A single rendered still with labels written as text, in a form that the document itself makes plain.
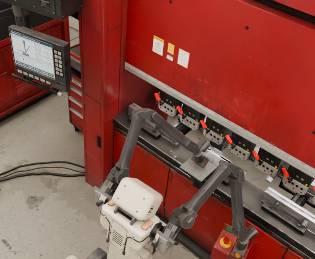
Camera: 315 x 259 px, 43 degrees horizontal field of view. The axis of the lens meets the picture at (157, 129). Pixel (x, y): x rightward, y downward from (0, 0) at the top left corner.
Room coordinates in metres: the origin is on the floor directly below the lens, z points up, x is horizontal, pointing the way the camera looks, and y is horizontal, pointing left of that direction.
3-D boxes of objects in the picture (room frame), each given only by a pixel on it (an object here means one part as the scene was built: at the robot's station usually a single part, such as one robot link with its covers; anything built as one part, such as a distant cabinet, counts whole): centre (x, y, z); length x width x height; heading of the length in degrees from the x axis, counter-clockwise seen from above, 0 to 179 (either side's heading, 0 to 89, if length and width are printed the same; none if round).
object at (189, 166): (1.91, -0.33, 1.00); 0.26 x 0.18 x 0.01; 144
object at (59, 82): (2.33, 0.84, 1.42); 0.45 x 0.12 x 0.36; 68
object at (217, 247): (1.45, -0.55, 0.75); 0.20 x 0.16 x 0.18; 65
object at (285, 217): (1.62, -0.87, 0.89); 0.30 x 0.05 x 0.03; 54
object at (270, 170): (1.80, -0.71, 1.21); 0.15 x 0.09 x 0.17; 54
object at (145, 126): (2.34, 0.10, 0.89); 0.30 x 0.05 x 0.03; 54
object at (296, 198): (1.98, -1.12, 0.81); 0.64 x 0.08 x 0.14; 144
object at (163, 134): (2.36, 0.03, 0.92); 0.50 x 0.06 x 0.10; 54
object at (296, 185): (1.69, -0.87, 1.21); 0.15 x 0.09 x 0.17; 54
